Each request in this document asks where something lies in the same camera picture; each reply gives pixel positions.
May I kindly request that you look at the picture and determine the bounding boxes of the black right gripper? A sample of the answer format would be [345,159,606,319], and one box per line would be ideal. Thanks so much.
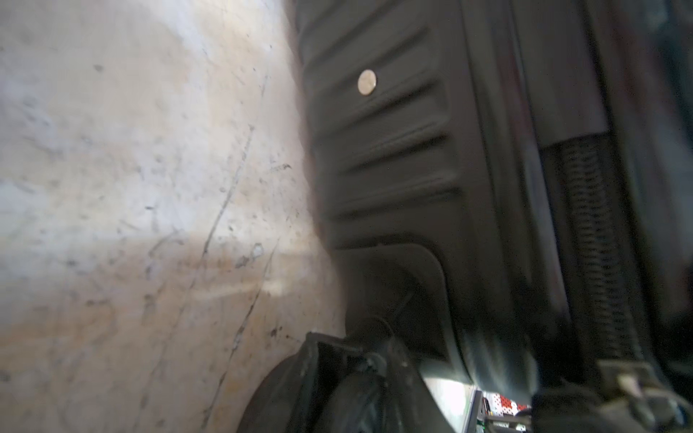
[531,360,692,432]

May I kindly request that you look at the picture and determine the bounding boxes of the black ribbed hard suitcase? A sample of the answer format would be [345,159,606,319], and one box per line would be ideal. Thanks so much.
[235,0,693,433]

